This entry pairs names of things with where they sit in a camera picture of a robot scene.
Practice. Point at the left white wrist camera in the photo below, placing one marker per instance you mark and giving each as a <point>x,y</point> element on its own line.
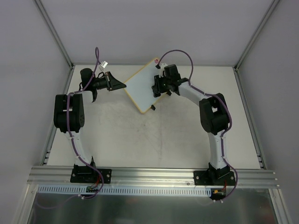
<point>103,65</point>

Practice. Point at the white slotted cable duct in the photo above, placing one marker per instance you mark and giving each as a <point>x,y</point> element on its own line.
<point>125,190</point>

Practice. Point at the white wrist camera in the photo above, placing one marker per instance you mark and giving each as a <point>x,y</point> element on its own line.
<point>103,65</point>
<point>160,68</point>

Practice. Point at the yellow-framed whiteboard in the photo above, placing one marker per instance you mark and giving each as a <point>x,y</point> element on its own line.
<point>139,87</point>

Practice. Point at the left aluminium frame post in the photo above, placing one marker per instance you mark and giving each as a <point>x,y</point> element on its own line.
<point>45,16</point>

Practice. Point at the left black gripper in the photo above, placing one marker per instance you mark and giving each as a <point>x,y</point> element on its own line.
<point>109,81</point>

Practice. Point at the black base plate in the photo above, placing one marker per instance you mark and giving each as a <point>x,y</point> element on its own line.
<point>207,178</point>
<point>85,174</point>

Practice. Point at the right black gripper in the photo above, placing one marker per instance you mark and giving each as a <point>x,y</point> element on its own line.
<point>158,85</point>

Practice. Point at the aluminium frame post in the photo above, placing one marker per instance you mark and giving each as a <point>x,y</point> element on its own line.
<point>45,16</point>
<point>267,15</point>

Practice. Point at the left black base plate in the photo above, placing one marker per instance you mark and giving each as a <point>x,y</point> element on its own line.
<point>85,174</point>

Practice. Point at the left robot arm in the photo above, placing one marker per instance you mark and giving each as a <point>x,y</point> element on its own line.
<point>69,114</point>

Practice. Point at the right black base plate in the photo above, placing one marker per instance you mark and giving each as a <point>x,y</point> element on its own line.
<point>207,178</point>

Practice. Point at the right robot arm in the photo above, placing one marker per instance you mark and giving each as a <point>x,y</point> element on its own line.
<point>214,116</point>

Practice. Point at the right aluminium frame post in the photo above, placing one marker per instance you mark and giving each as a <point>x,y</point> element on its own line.
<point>267,15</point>

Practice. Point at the aluminium mounting rail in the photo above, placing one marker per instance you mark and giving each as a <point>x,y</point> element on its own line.
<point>154,177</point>

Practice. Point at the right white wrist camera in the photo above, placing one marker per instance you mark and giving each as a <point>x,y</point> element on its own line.
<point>160,68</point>

